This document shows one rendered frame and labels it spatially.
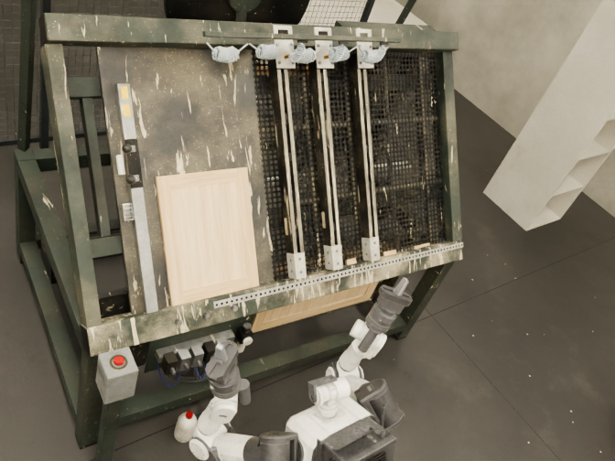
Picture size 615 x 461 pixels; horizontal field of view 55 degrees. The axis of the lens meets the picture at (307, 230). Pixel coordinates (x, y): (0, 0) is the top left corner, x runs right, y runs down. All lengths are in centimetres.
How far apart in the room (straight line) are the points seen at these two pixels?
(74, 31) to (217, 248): 106
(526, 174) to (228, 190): 366
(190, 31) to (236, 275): 109
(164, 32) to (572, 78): 381
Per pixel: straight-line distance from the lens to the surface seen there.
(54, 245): 301
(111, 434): 284
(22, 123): 334
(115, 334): 258
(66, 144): 247
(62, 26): 248
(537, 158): 577
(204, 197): 268
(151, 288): 260
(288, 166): 283
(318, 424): 193
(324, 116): 297
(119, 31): 253
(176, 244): 264
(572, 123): 558
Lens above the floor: 293
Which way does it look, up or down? 39 degrees down
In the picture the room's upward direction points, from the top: 22 degrees clockwise
